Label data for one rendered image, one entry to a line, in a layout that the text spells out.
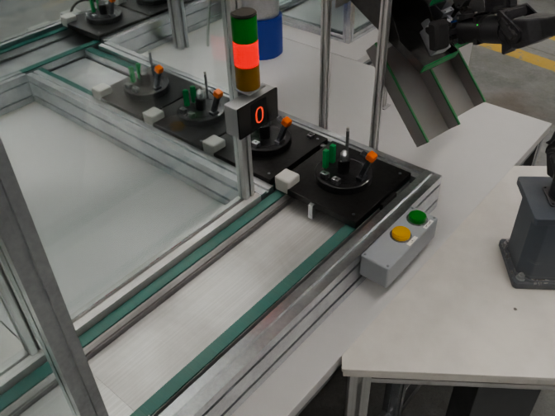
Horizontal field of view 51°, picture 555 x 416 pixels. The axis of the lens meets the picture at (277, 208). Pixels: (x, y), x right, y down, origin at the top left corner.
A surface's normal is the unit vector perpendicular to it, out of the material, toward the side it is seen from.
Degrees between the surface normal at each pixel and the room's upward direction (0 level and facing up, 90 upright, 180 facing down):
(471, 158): 0
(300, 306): 0
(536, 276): 90
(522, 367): 0
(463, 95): 45
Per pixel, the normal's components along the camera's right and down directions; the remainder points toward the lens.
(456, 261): -0.03, -0.77
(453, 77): 0.43, -0.21
